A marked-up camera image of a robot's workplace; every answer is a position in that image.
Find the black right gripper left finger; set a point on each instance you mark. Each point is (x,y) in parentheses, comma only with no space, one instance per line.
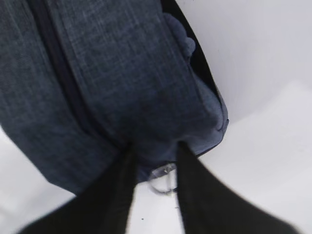
(103,208)

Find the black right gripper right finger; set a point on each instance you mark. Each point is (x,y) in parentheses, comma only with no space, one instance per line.
(207,206)

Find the dark blue fabric bag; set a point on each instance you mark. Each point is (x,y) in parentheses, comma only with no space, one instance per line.
(80,80)

